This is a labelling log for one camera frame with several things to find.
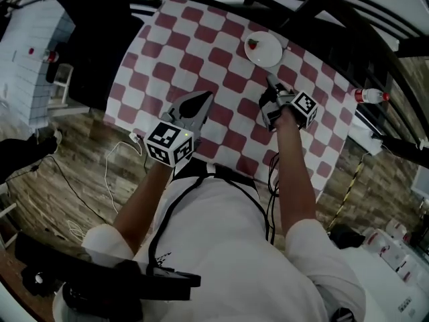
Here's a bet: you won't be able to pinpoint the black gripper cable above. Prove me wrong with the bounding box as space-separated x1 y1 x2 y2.
147 174 210 276
266 151 281 244

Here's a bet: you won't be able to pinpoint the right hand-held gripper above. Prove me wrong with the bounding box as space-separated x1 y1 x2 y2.
259 73 320 133

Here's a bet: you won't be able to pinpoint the white ledge panel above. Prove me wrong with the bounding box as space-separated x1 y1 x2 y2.
348 111 385 156

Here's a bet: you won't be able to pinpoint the row of white jugs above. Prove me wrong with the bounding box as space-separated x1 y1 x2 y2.
363 218 425 283

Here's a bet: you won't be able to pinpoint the black backpack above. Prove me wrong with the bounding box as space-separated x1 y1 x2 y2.
21 263 145 322

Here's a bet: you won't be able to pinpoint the person's left forearm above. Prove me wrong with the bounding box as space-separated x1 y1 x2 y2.
112 161 175 258

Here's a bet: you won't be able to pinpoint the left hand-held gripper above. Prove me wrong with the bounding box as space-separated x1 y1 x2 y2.
143 91 216 169

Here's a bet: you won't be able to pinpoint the white tiled counter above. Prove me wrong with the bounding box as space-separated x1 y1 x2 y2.
0 0 76 129

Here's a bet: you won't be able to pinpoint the clear bottle with red cap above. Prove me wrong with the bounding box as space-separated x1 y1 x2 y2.
354 87 391 105

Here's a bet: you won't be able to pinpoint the white power cable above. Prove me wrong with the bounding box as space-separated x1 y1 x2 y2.
104 140 143 214

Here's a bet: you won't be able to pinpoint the coiled white cable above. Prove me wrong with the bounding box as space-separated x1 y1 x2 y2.
66 219 86 241

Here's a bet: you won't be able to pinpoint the checkered tablecloth table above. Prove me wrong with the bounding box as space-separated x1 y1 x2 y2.
102 0 359 204

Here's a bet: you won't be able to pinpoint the plain white table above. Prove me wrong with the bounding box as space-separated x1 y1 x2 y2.
334 243 429 322

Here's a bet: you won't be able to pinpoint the black metal bar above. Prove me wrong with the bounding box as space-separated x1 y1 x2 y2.
15 231 202 301

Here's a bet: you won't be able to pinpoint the yellow black striped tape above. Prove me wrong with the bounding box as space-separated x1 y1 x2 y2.
326 152 366 231

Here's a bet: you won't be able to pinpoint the black metal railing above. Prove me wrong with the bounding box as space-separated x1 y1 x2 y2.
127 0 429 167

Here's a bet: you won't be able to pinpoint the person's right forearm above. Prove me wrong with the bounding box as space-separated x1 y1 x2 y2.
273 107 318 237

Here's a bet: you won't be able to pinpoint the white round plate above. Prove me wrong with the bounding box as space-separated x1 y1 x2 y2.
243 31 284 68

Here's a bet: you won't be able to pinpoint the black floor cable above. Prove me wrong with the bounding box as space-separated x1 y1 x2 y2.
6 154 108 224

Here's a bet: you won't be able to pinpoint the person's white shirt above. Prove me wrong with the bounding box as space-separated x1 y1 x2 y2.
82 171 366 322

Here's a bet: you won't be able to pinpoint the black bag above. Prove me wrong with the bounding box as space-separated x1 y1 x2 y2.
330 223 366 250

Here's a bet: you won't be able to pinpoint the black office chair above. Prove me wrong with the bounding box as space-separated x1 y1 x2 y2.
35 0 145 109

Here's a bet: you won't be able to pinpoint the person's black trousers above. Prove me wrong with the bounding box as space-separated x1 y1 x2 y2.
172 156 261 197

